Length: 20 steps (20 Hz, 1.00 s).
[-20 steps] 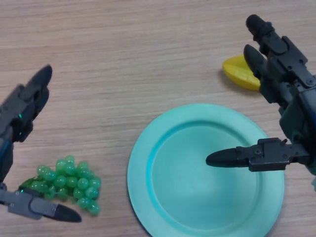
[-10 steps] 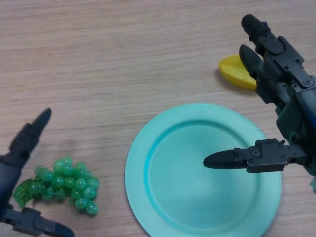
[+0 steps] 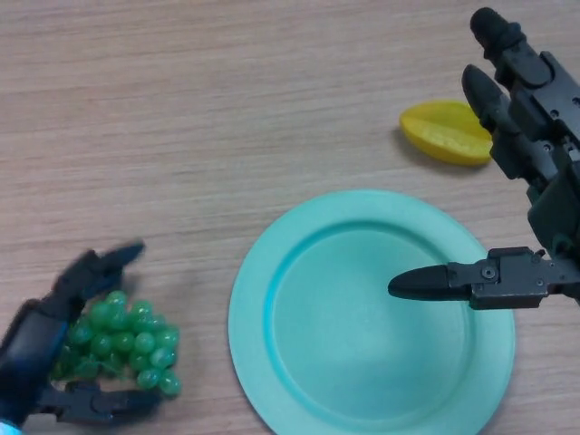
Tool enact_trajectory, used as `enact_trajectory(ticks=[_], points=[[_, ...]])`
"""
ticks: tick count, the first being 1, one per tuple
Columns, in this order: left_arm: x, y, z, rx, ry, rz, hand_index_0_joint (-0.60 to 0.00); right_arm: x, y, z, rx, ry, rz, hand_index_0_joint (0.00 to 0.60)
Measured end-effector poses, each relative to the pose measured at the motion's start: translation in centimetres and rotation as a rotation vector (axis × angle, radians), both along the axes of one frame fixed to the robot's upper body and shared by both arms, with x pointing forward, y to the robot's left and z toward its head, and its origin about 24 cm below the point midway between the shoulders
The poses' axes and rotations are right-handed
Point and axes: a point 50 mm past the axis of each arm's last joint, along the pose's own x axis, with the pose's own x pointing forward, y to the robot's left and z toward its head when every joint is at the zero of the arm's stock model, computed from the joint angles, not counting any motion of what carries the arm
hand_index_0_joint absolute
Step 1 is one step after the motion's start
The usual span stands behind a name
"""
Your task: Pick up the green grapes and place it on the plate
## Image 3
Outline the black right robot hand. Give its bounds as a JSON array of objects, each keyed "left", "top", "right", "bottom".
[{"left": 388, "top": 6, "right": 580, "bottom": 312}]

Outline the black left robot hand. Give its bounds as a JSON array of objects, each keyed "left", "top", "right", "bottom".
[{"left": 0, "top": 239, "right": 164, "bottom": 428}]

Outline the green grape bunch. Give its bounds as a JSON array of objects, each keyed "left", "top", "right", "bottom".
[{"left": 48, "top": 290, "right": 182, "bottom": 400}]

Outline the teal round plate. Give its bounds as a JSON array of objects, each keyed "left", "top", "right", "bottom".
[{"left": 227, "top": 188, "right": 517, "bottom": 435}]

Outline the yellow starfruit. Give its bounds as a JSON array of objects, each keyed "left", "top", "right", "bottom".
[{"left": 399, "top": 99, "right": 494, "bottom": 168}]

